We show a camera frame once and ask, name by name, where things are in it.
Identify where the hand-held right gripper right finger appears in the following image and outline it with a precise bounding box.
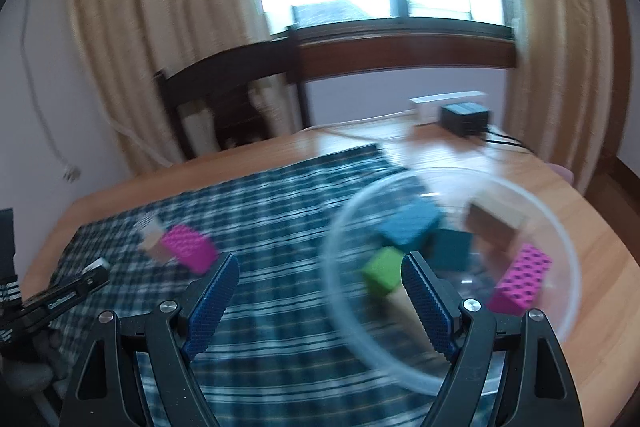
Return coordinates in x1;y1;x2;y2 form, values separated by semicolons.
401;251;586;427

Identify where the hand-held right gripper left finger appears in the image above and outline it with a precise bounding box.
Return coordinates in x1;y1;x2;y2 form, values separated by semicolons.
59;252;241;427

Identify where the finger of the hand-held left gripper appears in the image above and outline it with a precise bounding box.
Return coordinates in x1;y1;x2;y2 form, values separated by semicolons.
27;266;111;319

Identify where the dark teal block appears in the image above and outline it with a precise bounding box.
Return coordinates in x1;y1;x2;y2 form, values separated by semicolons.
427;228;473;273

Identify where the green block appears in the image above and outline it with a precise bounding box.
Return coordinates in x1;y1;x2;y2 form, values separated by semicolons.
362;247;406;298

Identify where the ribbed teal block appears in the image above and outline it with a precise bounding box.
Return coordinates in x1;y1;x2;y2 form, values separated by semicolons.
381;199;442;253

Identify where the clear plastic bowl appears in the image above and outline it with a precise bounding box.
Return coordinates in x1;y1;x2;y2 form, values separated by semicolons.
321;167;582;395

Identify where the grey cushion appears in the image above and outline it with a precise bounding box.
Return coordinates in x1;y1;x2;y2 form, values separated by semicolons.
0;332;66;395

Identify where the magenta perforated block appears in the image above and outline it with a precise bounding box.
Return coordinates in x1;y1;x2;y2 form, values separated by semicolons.
161;223;219;276
486;243;553;315

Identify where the small wooden block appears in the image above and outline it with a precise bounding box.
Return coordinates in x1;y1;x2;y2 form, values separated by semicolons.
137;227;178;264

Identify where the blue plaid cloth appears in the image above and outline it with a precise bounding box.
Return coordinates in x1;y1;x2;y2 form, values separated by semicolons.
50;144;451;427

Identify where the black power adapter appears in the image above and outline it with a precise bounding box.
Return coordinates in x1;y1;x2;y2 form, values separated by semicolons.
440;103;493;138

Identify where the white power strip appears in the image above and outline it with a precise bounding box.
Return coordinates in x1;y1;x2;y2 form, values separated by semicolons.
409;91;487;124

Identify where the dark wooden chair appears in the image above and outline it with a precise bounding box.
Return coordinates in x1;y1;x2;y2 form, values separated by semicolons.
152;24;313;160

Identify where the brown wooden window sill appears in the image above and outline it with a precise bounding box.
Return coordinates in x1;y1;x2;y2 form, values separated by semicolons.
297;27;516;82

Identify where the beige curtain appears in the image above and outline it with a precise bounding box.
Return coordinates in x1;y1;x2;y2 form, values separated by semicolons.
500;0;626;195
67;0;273;178

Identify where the grey cable with plug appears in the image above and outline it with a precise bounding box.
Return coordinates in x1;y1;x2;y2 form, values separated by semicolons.
20;0;83;182

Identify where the thick white cable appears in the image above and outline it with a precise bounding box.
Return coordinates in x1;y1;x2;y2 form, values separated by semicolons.
107;119;171;165

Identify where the black adapter cable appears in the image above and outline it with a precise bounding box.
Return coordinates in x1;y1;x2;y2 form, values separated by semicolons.
480;129;533;152

